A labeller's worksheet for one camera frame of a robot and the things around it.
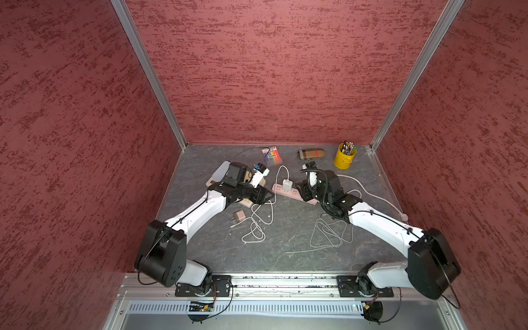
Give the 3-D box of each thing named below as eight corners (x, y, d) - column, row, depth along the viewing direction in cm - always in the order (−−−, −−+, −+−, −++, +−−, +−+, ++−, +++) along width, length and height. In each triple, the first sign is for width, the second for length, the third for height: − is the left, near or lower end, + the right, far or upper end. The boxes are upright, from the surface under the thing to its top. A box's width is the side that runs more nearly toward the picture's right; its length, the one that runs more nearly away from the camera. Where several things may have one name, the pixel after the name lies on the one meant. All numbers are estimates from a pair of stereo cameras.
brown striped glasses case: (299, 160, 115) (299, 156, 113) (296, 153, 119) (297, 149, 116) (325, 157, 117) (326, 153, 115) (322, 150, 121) (323, 146, 118)
